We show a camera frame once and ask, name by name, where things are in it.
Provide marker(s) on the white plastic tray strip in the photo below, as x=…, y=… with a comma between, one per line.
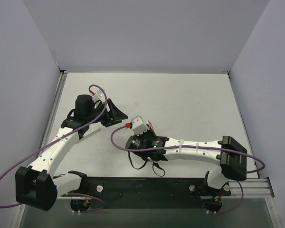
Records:
x=91, y=131

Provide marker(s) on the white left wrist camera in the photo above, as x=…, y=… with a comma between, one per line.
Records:
x=98, y=96

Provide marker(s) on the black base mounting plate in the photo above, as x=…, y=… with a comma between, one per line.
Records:
x=146, y=193

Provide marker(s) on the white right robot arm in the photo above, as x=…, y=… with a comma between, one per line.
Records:
x=228, y=166

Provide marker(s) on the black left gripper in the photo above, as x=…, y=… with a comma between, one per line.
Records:
x=109, y=111

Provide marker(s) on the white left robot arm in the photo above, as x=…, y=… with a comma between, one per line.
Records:
x=36, y=184

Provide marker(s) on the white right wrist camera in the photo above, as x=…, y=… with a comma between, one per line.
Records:
x=139, y=126

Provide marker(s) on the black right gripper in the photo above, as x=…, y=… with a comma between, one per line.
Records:
x=132, y=143

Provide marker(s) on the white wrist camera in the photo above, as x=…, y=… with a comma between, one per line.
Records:
x=139, y=126
x=98, y=96

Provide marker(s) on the aluminium frame rail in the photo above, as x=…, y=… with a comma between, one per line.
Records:
x=252, y=188

